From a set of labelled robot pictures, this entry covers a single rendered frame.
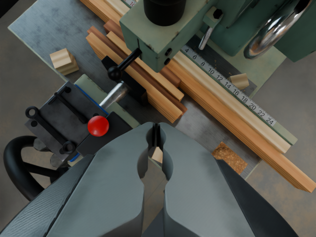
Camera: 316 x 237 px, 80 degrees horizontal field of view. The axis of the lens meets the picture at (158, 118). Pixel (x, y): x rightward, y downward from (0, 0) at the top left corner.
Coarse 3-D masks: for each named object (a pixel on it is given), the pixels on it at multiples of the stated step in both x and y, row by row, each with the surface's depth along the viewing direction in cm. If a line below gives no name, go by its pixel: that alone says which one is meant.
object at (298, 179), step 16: (80, 0) 43; (96, 0) 39; (112, 16) 38; (176, 64) 37; (192, 80) 37; (192, 96) 39; (208, 96) 36; (224, 112) 36; (240, 128) 36; (256, 144) 35; (272, 160) 36; (288, 160) 35; (288, 176) 36; (304, 176) 35
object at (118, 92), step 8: (104, 64) 31; (112, 64) 31; (120, 80) 33; (128, 80) 31; (120, 88) 34; (128, 88) 33; (136, 88) 31; (144, 88) 31; (112, 96) 34; (120, 96) 34; (136, 96) 34; (144, 96) 33; (104, 104) 34; (144, 104) 38
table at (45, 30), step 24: (48, 0) 43; (72, 0) 43; (24, 24) 42; (48, 24) 42; (72, 24) 42; (96, 24) 42; (48, 48) 41; (72, 48) 41; (72, 72) 41; (96, 72) 41; (144, 120) 40; (168, 120) 40; (192, 120) 40; (216, 120) 40; (216, 144) 39; (240, 144) 39
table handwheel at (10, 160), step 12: (12, 144) 39; (24, 144) 43; (12, 156) 36; (12, 168) 34; (24, 168) 35; (36, 168) 39; (60, 168) 45; (12, 180) 33; (24, 180) 33; (24, 192) 32; (36, 192) 33
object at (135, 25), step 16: (192, 0) 25; (208, 0) 25; (128, 16) 24; (144, 16) 24; (192, 16) 25; (128, 32) 25; (144, 32) 24; (160, 32) 24; (176, 32) 24; (192, 32) 29; (128, 48) 31; (144, 48) 25; (160, 48) 24; (176, 48) 29; (160, 64) 28
